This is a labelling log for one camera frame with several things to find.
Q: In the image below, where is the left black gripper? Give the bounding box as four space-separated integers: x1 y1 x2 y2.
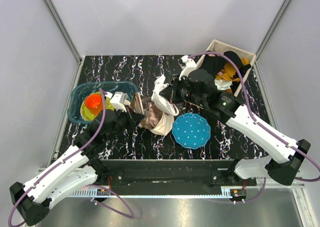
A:
104 104 146 142

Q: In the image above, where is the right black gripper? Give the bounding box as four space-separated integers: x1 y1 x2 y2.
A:
159 73 206 108

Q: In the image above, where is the white bra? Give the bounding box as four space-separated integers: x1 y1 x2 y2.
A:
151 74 180 116

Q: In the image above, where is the pink beige bra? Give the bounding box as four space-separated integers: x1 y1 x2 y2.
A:
141 97 163 130

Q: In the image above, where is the cream round laundry bag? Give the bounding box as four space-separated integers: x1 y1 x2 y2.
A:
130 92 175 136

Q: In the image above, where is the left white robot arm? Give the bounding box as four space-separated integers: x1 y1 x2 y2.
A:
9 109 145 227

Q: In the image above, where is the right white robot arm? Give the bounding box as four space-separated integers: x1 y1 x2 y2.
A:
159 69 311 186

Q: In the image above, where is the blue polka dot plate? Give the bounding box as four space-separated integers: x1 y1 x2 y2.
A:
171 113 211 150

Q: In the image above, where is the orange mug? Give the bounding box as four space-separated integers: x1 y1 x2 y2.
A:
84 93 103 116

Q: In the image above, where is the yellow-green plate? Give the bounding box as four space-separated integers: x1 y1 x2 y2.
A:
80 92 100 121

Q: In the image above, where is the white garment in basket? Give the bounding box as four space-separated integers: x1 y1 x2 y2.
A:
214 79 233 91

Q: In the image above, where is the black garment in basket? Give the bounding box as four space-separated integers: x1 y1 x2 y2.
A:
200 51 242 77

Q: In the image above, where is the wicker basket with liner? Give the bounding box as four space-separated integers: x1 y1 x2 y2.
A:
196 39 257 98

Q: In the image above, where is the teal plastic tub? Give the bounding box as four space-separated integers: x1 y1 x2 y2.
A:
67 81 138 125

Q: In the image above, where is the mustard yellow garment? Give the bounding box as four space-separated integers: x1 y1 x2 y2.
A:
215 58 252 83

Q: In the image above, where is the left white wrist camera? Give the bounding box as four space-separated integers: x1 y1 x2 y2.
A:
104 91 131 113

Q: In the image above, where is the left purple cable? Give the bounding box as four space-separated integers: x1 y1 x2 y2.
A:
7 88 135 227

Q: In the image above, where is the purple cable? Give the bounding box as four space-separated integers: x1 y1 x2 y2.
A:
7 88 135 227
187 51 320 205

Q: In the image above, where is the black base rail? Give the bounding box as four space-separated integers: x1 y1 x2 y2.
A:
97 159 257 196

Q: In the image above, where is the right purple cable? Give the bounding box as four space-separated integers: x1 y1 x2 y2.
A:
187 51 320 205

